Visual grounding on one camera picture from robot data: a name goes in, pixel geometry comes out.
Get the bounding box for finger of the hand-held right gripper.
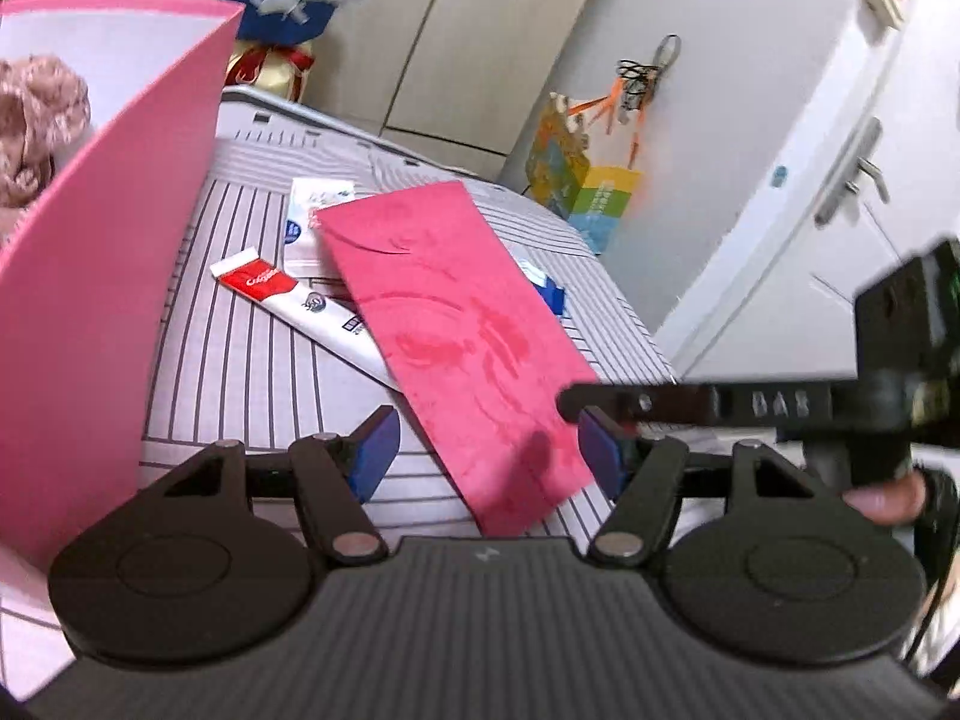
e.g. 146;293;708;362
557;381;721;428

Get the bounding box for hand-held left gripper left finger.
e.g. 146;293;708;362
161;405;402;567

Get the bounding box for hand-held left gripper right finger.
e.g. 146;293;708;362
577;405;822;567

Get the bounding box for red envelope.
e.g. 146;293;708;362
311;180;601;537

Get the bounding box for toothpaste tube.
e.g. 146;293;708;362
210;253;402;391

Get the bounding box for white wet wipes pack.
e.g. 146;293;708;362
283;177;356;278

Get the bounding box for pink storage box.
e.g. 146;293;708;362
0;0;247;578

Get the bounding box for pink fluffy soft toy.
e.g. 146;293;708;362
0;55;92;237

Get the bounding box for person's right hand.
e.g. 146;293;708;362
841;467;929;527

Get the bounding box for small blue white packet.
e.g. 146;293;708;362
516;259;569;316

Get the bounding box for white door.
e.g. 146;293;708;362
652;7;960;391

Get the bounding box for colourful striped gift bag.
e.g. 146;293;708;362
523;90;644;256

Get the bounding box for grey wardrobe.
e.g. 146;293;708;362
105;0;623;181

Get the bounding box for silver door handle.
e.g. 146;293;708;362
814;116;890;230

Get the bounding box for black cords on wall hook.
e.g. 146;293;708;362
616;34;682;110

